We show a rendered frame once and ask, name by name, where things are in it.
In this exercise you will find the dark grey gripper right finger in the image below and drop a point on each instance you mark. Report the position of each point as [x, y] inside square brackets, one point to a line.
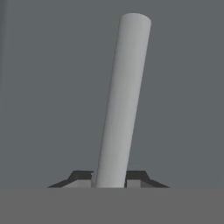
[139, 178]

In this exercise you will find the grey drawer front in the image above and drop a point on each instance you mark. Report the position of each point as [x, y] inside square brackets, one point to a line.
[52, 87]

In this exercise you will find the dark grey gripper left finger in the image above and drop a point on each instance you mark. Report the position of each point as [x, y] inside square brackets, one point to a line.
[79, 178]

